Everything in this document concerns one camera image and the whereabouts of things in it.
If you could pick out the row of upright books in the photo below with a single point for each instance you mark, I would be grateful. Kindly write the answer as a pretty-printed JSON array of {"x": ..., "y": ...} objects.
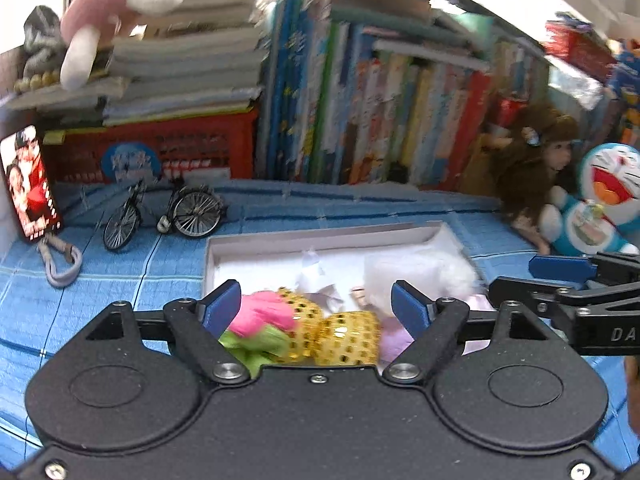
[{"x": 375, "y": 110}]

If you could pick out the blue printed box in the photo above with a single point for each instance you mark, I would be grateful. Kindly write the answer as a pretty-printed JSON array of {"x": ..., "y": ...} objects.
[{"x": 625, "y": 90}]

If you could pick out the blue patterned tablecloth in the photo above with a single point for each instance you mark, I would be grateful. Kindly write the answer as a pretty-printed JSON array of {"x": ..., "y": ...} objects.
[{"x": 125, "y": 270}]

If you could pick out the white crumpled paper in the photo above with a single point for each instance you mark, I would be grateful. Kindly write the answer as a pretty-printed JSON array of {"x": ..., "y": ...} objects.
[{"x": 317, "y": 280}]

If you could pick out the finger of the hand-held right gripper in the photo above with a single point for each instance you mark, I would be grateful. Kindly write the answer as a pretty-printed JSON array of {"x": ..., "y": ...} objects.
[
  {"x": 560, "y": 266},
  {"x": 525, "y": 292}
]

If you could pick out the white cardboard box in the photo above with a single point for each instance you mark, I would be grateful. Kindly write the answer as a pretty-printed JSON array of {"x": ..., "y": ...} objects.
[{"x": 260, "y": 260}]

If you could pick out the clear plastic bag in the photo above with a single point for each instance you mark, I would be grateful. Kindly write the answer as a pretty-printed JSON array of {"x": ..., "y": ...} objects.
[{"x": 575, "y": 90}]

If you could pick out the pink and white plush toy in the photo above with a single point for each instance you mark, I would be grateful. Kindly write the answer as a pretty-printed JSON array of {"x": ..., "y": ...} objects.
[{"x": 100, "y": 5}]

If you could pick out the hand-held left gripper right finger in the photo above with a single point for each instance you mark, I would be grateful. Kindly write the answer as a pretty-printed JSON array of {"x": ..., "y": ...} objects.
[{"x": 410, "y": 310}]

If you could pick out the large red plastic basket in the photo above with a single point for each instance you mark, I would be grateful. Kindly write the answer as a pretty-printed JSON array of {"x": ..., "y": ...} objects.
[{"x": 200, "y": 145}]

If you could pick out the grey plush toy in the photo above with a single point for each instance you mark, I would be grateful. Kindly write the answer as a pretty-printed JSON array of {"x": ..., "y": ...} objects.
[{"x": 42, "y": 40}]

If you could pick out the white fluffy plush toy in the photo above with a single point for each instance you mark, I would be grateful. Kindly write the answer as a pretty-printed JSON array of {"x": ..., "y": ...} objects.
[{"x": 425, "y": 272}]

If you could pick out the stack of flat books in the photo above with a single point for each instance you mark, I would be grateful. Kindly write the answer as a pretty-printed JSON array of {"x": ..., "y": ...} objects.
[{"x": 185, "y": 75}]

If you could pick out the blue cat plush open mouth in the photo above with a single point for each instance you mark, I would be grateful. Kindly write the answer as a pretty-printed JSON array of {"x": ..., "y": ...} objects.
[{"x": 595, "y": 195}]

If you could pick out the person's right hand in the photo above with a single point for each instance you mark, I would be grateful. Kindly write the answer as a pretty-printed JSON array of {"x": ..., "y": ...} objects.
[{"x": 633, "y": 395}]

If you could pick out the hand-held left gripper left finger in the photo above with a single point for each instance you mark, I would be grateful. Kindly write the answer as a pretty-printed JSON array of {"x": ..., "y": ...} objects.
[{"x": 220, "y": 305}]

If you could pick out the smartphone with lit screen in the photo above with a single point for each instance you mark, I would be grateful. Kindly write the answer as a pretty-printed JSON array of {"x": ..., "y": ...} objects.
[{"x": 32, "y": 185}]

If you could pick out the brown-haired doll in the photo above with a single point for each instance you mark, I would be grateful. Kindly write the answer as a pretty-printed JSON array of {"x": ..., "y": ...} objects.
[{"x": 530, "y": 170}]

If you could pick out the pink and green plush toy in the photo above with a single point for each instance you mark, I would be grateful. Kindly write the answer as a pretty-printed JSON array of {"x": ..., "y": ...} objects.
[{"x": 260, "y": 320}]

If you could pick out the black toy bicycle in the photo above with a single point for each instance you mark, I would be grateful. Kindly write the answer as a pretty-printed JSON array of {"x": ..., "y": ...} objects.
[{"x": 190, "y": 210}]

